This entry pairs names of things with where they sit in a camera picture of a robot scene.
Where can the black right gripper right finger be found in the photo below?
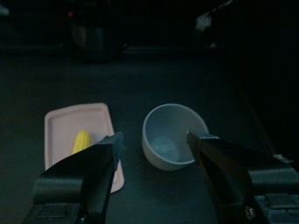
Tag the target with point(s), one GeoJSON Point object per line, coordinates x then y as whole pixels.
{"type": "Point", "coordinates": [229, 169]}

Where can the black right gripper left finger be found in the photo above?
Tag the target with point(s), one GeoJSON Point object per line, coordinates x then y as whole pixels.
{"type": "Point", "coordinates": [89, 172]}

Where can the yellow toy corn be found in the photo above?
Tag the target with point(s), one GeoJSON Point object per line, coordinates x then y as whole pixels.
{"type": "Point", "coordinates": [81, 141]}

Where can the pink rectangular plate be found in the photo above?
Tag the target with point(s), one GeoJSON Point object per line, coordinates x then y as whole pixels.
{"type": "Point", "coordinates": [73, 128]}

